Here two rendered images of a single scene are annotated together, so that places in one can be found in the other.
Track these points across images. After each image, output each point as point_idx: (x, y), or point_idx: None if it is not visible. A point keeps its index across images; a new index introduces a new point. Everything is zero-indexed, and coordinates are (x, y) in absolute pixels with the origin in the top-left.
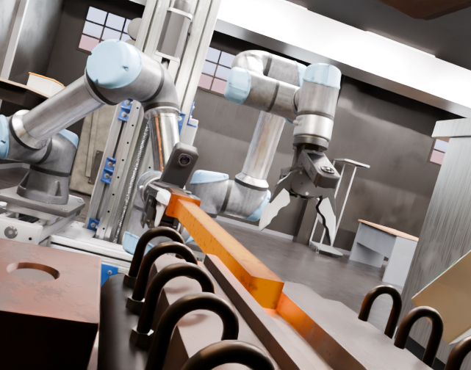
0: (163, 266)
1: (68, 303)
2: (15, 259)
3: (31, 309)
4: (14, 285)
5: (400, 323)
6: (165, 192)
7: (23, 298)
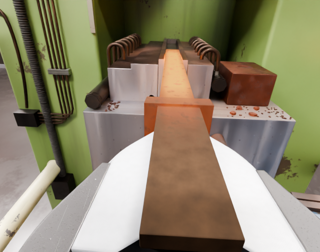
0: (206, 61)
1: (228, 62)
2: (254, 68)
3: (233, 61)
4: (243, 64)
5: (128, 48)
6: (230, 160)
7: (237, 62)
